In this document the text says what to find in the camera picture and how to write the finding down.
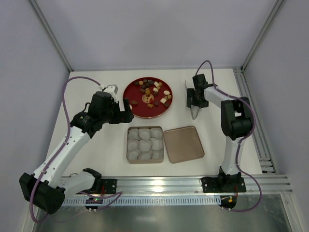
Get metal tongs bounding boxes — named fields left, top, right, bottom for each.
left=184, top=80, right=200, bottom=121

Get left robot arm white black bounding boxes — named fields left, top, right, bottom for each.
left=19, top=91, right=134, bottom=215

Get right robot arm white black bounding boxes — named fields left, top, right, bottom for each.
left=186, top=74, right=254, bottom=193

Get white paper cup top left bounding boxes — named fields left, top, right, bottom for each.
left=127, top=129, right=140, bottom=140

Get white paper cup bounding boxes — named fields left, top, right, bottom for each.
left=127, top=129, right=140, bottom=140
left=126, top=149, right=141, bottom=160
left=151, top=138, right=164, bottom=151
left=150, top=127, right=163, bottom=139
left=139, top=140, right=152, bottom=152
left=152, top=149, right=164, bottom=160
left=127, top=139, right=140, bottom=151
left=138, top=151, right=153, bottom=160
left=139, top=128, right=151, bottom=140

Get round red tray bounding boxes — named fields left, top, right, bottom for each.
left=123, top=77, right=173, bottom=119

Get white paper cup top middle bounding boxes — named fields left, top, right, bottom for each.
left=139, top=128, right=151, bottom=140

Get white paper cup middle left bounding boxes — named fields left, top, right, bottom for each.
left=127, top=139, right=140, bottom=151

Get white paper cup top right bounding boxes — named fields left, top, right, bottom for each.
left=150, top=127, right=163, bottom=139

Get gold square tin box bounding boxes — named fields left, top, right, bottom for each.
left=126, top=126, right=165, bottom=164

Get white paper cup centre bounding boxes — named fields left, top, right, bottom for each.
left=139, top=140, right=152, bottom=152

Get white paper cup bottom left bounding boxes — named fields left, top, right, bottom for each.
left=126, top=149, right=141, bottom=160

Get white paper cup middle right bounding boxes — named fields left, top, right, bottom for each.
left=151, top=138, right=164, bottom=151

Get gold tin lid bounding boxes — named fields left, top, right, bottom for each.
left=163, top=126, right=205, bottom=164

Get white paper cup bottom middle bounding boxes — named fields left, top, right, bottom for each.
left=138, top=151, right=153, bottom=160

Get white paper cup bottom right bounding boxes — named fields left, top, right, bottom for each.
left=152, top=149, right=164, bottom=160

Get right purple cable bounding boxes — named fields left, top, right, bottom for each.
left=195, top=60, right=263, bottom=213

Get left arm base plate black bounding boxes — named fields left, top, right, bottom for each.
left=99, top=178, right=117, bottom=195

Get perforated cable duct strip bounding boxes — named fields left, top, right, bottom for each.
left=63, top=195, right=221, bottom=206

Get left round mount black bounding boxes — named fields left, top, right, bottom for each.
left=85, top=197, right=103, bottom=212

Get round mount black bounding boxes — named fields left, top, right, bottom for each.
left=85, top=197, right=103, bottom=212
left=219, top=195, right=238, bottom=211

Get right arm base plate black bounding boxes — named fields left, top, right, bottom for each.
left=201, top=176, right=247, bottom=193

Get aluminium rail right side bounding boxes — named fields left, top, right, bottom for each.
left=233, top=67, right=277, bottom=174

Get aluminium rail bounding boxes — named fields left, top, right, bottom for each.
left=115, top=174, right=293, bottom=195
left=233, top=67, right=277, bottom=174

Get right round mount black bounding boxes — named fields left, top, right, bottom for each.
left=219, top=195, right=238, bottom=211

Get aluminium rail front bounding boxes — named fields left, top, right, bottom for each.
left=115, top=174, right=293, bottom=195

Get aluminium frame post left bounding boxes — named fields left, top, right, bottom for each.
left=28, top=0, right=73, bottom=72

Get aluminium frame post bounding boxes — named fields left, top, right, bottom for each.
left=241, top=0, right=286, bottom=72
left=28, top=0, right=73, bottom=72

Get aluminium frame post right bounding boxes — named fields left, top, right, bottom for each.
left=241, top=0, right=286, bottom=72

